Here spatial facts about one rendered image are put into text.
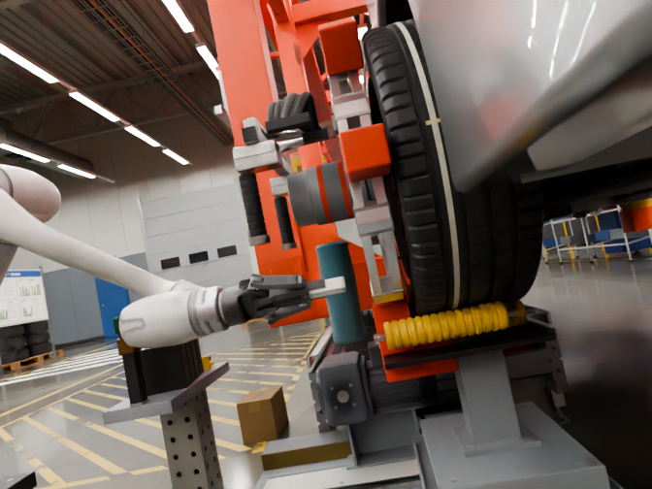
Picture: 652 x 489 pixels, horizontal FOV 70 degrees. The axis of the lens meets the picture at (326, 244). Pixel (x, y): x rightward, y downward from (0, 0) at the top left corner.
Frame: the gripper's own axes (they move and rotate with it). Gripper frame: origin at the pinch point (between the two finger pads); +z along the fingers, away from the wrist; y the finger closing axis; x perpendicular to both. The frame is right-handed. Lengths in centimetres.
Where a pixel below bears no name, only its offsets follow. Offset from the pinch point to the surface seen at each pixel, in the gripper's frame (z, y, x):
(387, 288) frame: 11.4, -7.8, 3.7
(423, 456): 12, -60, -9
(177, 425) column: -51, -45, 3
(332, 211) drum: 2.8, -0.2, 23.0
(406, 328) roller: 13.4, -12.7, -3.4
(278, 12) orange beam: -21, -31, 311
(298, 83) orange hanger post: -18, -77, 287
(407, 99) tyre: 20.7, 28.1, 12.5
